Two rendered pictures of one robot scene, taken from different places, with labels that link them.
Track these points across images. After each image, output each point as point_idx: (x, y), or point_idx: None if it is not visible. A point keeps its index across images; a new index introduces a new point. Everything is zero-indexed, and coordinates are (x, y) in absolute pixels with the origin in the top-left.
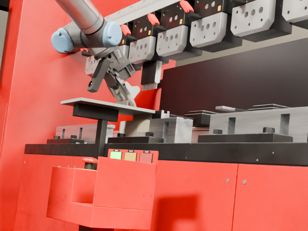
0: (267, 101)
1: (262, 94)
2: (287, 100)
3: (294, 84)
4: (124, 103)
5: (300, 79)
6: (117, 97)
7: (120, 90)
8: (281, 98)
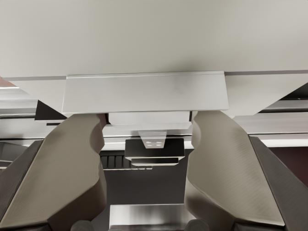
0: (150, 192)
1: (159, 202)
2: (118, 192)
3: (108, 211)
4: (101, 94)
5: (101, 217)
6: (200, 134)
7: (84, 173)
8: (128, 195)
